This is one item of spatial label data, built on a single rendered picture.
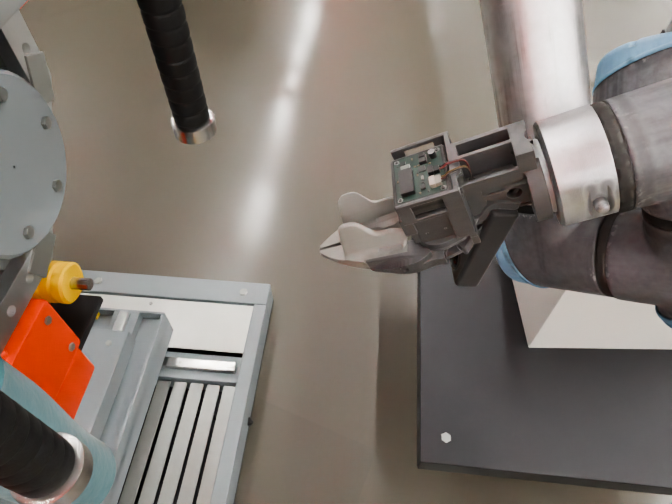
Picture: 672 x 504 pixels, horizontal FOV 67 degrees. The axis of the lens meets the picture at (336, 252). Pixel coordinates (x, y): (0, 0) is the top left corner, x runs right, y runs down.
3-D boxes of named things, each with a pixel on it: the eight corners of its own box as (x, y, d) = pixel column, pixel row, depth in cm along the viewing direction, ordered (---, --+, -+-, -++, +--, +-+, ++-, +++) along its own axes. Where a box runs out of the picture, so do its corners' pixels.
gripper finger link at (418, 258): (363, 233, 49) (452, 208, 46) (370, 244, 50) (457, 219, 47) (365, 273, 46) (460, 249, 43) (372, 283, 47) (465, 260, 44)
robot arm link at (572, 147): (588, 159, 47) (624, 240, 41) (533, 175, 48) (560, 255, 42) (580, 81, 40) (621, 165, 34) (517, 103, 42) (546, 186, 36)
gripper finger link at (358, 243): (298, 223, 47) (392, 193, 44) (326, 257, 51) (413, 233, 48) (297, 249, 45) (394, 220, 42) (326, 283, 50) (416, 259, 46)
